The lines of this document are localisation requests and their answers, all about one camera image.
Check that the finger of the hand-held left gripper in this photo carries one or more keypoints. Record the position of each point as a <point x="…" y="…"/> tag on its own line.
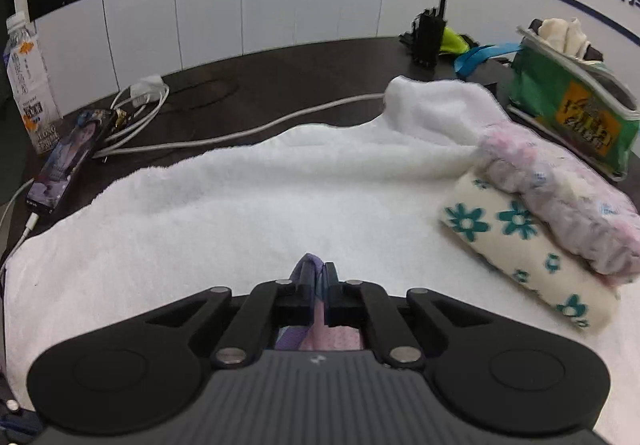
<point x="17" y="425"/>

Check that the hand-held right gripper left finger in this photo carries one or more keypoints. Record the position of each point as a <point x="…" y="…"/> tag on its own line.
<point x="292" y="300"/>

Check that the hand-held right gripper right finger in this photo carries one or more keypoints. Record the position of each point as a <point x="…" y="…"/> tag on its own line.
<point x="342" y="302"/>

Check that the pink and blue vest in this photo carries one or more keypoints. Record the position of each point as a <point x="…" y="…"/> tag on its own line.
<point x="320" y="337"/>

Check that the white fluffy towel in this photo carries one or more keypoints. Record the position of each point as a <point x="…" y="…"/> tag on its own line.
<point x="250" y="205"/>

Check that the folded cream teal-flowered cloth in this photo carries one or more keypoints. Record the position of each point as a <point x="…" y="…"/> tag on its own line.
<point x="500" y="235"/>

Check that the folded pink floral ruffled cloth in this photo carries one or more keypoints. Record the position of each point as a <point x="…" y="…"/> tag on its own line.
<point x="550" y="185"/>

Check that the white power adapter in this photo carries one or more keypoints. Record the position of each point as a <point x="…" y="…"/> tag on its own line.
<point x="147" y="87"/>

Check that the smartphone with printed case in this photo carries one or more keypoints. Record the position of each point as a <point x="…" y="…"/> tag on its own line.
<point x="70" y="160"/>

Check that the black pen holder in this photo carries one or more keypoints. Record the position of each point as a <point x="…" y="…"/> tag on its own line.
<point x="430" y="37"/>

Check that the yellow-green item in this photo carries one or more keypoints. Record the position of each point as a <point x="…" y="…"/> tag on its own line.
<point x="455" y="41"/>

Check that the plastic drink bottle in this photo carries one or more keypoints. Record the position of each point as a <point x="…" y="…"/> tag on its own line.
<point x="32" y="90"/>

